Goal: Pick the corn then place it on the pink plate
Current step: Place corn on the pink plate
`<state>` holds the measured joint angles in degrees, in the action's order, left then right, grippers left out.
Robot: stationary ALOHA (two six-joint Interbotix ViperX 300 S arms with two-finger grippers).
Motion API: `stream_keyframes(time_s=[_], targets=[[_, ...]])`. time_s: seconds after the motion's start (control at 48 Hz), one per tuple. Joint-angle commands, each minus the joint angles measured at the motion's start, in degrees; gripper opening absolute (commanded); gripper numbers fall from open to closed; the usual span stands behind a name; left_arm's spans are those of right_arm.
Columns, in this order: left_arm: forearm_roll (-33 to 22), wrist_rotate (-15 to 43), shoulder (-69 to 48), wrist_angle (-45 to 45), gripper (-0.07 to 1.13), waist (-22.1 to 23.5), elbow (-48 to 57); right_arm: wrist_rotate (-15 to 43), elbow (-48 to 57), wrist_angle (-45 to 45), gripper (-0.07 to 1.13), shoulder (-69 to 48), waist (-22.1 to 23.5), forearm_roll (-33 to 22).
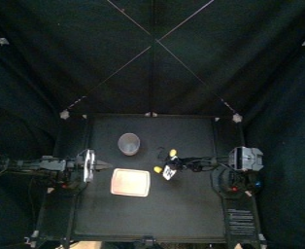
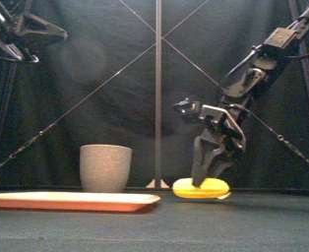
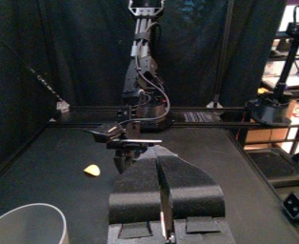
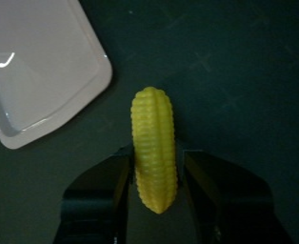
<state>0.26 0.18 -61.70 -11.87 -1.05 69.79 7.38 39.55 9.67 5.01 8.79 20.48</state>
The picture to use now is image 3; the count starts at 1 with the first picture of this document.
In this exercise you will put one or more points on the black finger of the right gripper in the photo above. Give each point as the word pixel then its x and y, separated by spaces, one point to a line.
pixel 121 162
pixel 138 154

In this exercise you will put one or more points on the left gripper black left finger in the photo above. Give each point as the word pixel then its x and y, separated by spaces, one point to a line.
pixel 133 190

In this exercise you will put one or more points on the black metal frame post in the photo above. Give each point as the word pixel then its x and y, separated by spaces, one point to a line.
pixel 223 52

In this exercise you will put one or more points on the black mesh tray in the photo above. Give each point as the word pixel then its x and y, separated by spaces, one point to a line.
pixel 276 165

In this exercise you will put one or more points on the black cloth curtain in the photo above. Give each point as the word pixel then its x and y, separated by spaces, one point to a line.
pixel 82 47

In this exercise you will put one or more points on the brown cardboard box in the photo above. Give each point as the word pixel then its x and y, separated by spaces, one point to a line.
pixel 265 135

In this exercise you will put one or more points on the small black camera box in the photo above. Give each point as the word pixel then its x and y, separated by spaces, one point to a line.
pixel 295 206

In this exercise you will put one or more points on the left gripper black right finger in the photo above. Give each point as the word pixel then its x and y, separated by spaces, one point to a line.
pixel 193 190

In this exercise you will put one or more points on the white corner bracket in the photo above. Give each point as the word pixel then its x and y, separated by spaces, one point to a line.
pixel 215 104
pixel 62 106

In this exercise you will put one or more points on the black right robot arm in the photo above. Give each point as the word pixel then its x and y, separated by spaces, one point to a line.
pixel 144 68

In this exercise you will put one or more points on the yellow toy corn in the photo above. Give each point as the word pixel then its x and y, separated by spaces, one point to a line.
pixel 92 170

